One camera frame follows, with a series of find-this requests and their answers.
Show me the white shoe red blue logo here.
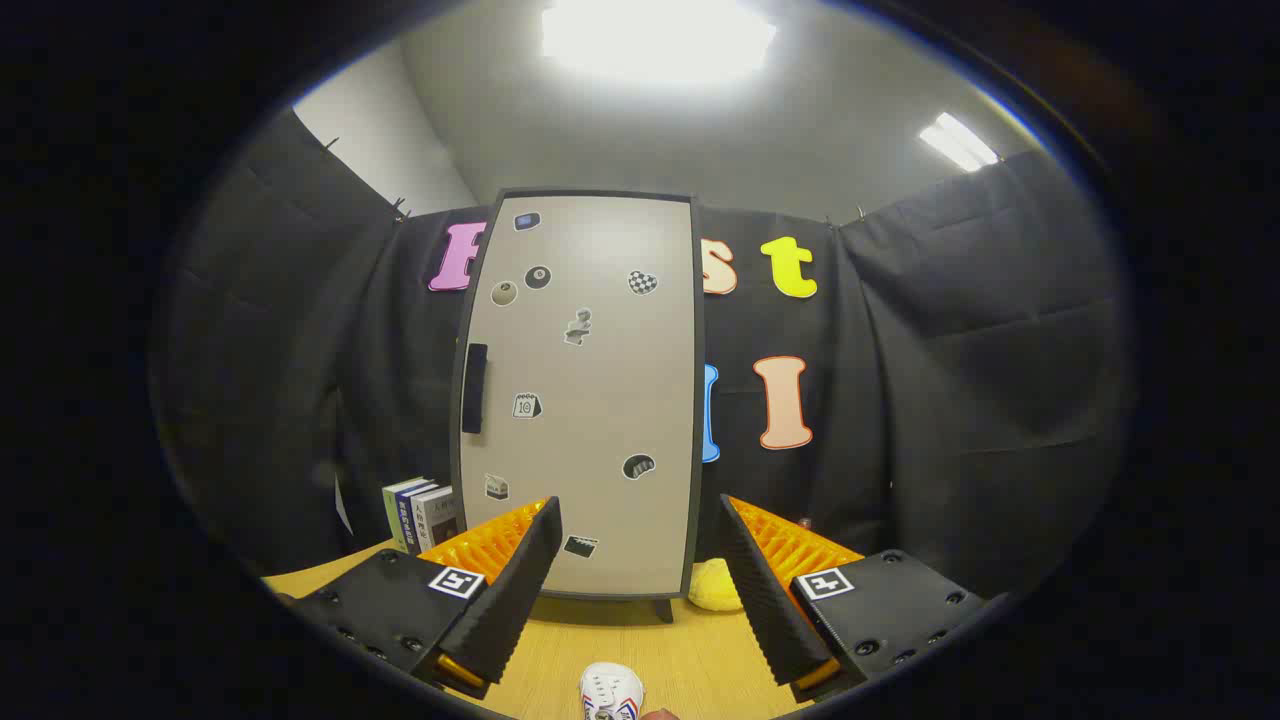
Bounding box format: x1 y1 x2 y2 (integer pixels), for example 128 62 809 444
580 662 645 720

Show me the yellow plush toy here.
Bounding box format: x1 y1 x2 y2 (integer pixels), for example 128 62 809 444
688 558 746 613

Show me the black backdrop cloth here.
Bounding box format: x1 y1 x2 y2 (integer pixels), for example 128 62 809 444
150 105 1136 601

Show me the dark grey shoe cabinet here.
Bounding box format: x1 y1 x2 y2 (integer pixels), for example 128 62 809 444
448 186 707 624

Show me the black door handle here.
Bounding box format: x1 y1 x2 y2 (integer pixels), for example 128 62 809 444
462 343 489 435

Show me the large ceiling light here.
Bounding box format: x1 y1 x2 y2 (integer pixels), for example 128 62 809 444
540 0 779 86

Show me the long ceiling light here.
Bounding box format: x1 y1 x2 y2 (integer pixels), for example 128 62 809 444
918 112 1001 173

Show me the blue book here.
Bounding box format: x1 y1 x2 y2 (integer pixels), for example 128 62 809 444
395 483 438 554

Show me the beige shoe cabinet door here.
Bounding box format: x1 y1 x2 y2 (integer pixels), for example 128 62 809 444
456 192 699 599

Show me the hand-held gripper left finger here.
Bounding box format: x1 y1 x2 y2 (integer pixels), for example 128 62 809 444
285 496 564 701

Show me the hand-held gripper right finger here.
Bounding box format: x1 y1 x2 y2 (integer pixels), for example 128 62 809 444
718 494 986 703

